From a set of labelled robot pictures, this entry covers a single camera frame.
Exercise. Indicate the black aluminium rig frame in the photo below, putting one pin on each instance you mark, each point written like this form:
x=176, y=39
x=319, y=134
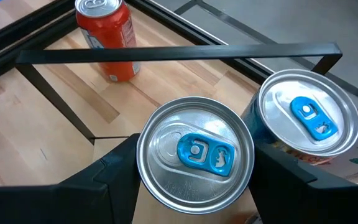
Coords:
x=191, y=29

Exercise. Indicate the red Fanta can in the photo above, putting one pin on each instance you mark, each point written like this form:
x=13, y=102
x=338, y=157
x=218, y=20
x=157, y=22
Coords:
x=113, y=40

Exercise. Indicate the blue silver Red Bull can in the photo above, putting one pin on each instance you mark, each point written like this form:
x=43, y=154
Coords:
x=194, y=155
x=309, y=115

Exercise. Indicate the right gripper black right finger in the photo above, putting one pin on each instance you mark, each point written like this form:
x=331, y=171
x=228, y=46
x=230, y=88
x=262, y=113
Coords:
x=306, y=205

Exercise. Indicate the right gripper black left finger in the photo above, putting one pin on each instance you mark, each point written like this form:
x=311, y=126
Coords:
x=73, y=202

